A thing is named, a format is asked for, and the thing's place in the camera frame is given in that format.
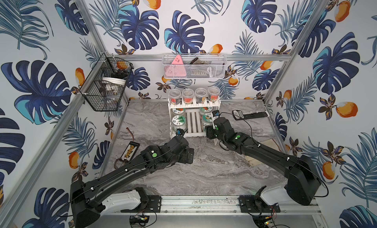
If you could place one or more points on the jar with green tree lid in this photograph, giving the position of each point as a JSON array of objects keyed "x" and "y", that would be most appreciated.
[{"x": 178, "y": 122}]

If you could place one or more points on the aluminium mounting rail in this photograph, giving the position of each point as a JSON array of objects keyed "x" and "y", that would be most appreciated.
[{"x": 199, "y": 205}]

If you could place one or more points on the white bowl in basket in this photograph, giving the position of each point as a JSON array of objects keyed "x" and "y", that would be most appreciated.
[{"x": 116, "y": 81}]

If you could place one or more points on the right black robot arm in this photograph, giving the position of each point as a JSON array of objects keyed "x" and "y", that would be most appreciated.
[{"x": 303, "y": 180}]

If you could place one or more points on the white mesh wall basket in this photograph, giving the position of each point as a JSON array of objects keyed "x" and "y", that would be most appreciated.
[{"x": 200, "y": 66}]

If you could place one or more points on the black wire basket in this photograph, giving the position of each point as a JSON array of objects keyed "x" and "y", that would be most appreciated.
[{"x": 103, "y": 96}]

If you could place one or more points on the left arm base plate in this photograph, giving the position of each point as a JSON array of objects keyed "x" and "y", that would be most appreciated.
[{"x": 147, "y": 202}]

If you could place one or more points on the jar with strawberry lid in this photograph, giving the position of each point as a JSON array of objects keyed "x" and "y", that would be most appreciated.
[{"x": 205, "y": 110}]

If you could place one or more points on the jar with pineapple lid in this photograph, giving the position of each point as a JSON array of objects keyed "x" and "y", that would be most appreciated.
[{"x": 207, "y": 121}]

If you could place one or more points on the clear seed container dark seeds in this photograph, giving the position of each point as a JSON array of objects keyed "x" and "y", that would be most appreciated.
[{"x": 201, "y": 95}]

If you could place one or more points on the clear seed container red label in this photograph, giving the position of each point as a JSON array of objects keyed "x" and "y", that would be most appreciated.
[{"x": 213, "y": 93}]

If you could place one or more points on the white slatted wooden shelf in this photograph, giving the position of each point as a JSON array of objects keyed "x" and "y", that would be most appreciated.
[{"x": 192, "y": 116}]

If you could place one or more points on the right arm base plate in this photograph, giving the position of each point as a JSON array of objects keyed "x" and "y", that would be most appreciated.
[{"x": 255, "y": 204}]

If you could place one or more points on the pink triangular packet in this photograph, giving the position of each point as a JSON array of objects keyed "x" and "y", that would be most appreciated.
[{"x": 176, "y": 69}]

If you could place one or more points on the jar with tomato lid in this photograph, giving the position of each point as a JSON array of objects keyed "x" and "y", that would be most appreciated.
[{"x": 178, "y": 111}]

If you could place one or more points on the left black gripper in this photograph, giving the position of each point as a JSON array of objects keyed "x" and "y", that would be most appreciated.
[{"x": 182, "y": 140}]

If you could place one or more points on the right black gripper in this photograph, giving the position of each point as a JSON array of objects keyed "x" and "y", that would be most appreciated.
[{"x": 209, "y": 131}]

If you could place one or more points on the clear seed container front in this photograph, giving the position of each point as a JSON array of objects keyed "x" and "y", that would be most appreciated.
[{"x": 188, "y": 96}]

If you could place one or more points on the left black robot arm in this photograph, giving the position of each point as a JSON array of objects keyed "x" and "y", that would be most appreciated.
[{"x": 91, "y": 200}]

